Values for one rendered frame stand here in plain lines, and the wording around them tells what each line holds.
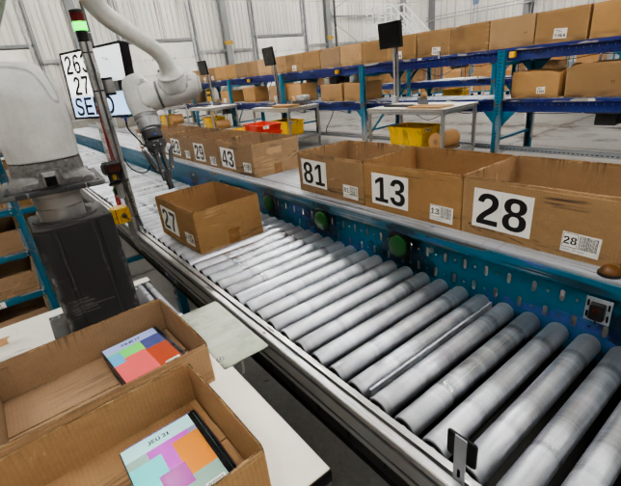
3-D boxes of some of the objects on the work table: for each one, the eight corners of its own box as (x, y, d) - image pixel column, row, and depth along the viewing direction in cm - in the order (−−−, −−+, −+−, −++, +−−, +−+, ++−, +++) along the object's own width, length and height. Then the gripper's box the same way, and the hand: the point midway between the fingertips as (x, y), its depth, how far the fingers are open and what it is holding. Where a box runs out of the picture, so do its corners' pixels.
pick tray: (0, 405, 88) (-19, 369, 84) (169, 328, 110) (159, 296, 106) (13, 497, 67) (-12, 454, 64) (217, 379, 89) (208, 342, 85)
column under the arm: (62, 363, 100) (11, 241, 87) (49, 320, 120) (6, 216, 107) (164, 319, 114) (132, 209, 101) (138, 288, 134) (109, 193, 121)
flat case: (158, 548, 56) (155, 540, 55) (121, 459, 70) (118, 452, 69) (243, 484, 63) (241, 477, 63) (193, 416, 77) (192, 410, 77)
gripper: (164, 129, 163) (184, 186, 166) (131, 135, 156) (153, 194, 159) (169, 123, 157) (190, 182, 160) (135, 129, 150) (157, 190, 153)
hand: (168, 179), depth 159 cm, fingers closed
